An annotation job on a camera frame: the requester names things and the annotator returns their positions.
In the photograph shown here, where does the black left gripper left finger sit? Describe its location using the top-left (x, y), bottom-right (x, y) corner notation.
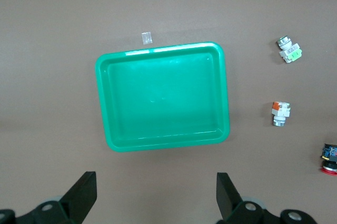
top-left (26, 171), bottom-right (97, 224)

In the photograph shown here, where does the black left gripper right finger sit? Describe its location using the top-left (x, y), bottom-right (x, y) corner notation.
top-left (216, 172), bottom-right (268, 224)

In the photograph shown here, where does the white and orange push button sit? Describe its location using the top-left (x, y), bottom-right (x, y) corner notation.
top-left (271, 101), bottom-right (291, 127)

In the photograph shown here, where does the red mushroom button black body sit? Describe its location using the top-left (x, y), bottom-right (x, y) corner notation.
top-left (319, 143), bottom-right (337, 174)

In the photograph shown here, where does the green plastic tray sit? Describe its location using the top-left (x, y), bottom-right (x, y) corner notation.
top-left (94, 41), bottom-right (231, 153)

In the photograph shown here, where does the small clear tape piece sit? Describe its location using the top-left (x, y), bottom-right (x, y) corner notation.
top-left (141, 32), bottom-right (153, 45)

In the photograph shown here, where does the green push button switch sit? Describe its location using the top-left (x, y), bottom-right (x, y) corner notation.
top-left (276, 36), bottom-right (302, 64)

